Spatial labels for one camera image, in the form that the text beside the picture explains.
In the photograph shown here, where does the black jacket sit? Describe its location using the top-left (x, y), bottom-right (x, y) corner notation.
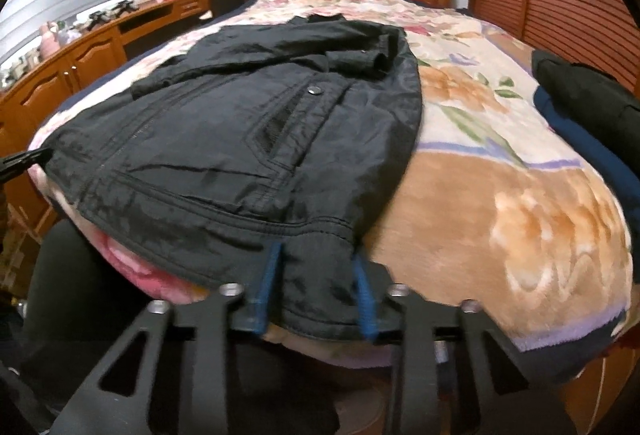
top-left (44, 15), bottom-right (422, 341)

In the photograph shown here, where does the folded dark clothes pile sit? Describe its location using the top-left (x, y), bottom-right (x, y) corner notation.
top-left (532, 50), bottom-right (639, 239)

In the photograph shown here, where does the wooden desk cabinet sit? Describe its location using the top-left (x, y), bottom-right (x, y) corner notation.
top-left (0, 0), bottom-right (211, 236)

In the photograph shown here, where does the pink bottle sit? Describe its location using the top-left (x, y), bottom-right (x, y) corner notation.
top-left (39, 22), bottom-right (61, 60)

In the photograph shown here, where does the floral blanket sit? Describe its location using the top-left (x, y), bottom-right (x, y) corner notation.
top-left (27, 0), bottom-right (634, 368)

